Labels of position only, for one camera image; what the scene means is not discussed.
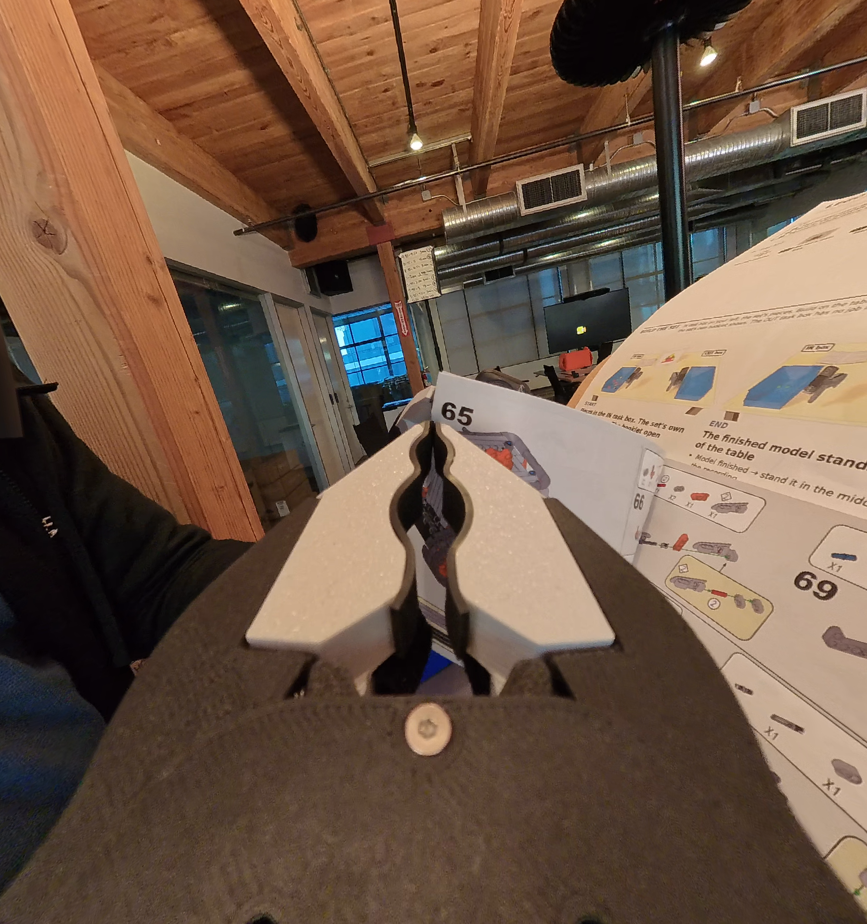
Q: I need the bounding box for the black wall monitor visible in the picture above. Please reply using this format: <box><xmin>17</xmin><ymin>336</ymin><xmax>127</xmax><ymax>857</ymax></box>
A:
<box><xmin>543</xmin><ymin>287</ymin><xmax>634</xmax><ymax>355</ymax></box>

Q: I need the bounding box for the black pole with round disc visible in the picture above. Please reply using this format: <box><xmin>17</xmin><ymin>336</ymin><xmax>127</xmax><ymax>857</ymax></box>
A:
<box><xmin>549</xmin><ymin>0</ymin><xmax>757</xmax><ymax>298</ymax></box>

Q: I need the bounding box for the black box speaker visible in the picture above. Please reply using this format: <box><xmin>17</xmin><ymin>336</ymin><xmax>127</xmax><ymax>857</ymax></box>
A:
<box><xmin>307</xmin><ymin>261</ymin><xmax>355</xmax><ymax>296</ymax></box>

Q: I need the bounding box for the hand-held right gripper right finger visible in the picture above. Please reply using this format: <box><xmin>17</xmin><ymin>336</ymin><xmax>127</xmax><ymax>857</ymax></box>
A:
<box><xmin>437</xmin><ymin>422</ymin><xmax>617</xmax><ymax>694</ymax></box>

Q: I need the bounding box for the white instruction booklet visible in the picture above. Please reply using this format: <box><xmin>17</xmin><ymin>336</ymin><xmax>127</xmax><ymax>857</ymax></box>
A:
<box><xmin>410</xmin><ymin>372</ymin><xmax>867</xmax><ymax>924</ymax></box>

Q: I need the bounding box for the white wall chart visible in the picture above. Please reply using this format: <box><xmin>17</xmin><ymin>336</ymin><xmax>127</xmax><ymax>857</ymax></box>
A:
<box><xmin>399</xmin><ymin>245</ymin><xmax>442</xmax><ymax>301</ymax></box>

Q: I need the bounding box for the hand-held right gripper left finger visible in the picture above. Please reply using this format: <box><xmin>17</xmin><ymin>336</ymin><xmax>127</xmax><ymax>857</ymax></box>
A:
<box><xmin>246</xmin><ymin>422</ymin><xmax>436</xmax><ymax>695</ymax></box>

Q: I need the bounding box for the silver duct with vent grilles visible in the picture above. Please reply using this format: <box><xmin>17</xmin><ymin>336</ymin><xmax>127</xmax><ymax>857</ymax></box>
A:
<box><xmin>433</xmin><ymin>79</ymin><xmax>867</xmax><ymax>286</ymax></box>

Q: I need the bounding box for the wooden support post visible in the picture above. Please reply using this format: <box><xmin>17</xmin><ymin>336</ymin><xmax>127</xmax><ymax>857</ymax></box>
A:
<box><xmin>0</xmin><ymin>0</ymin><xmax>265</xmax><ymax>544</ymax></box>

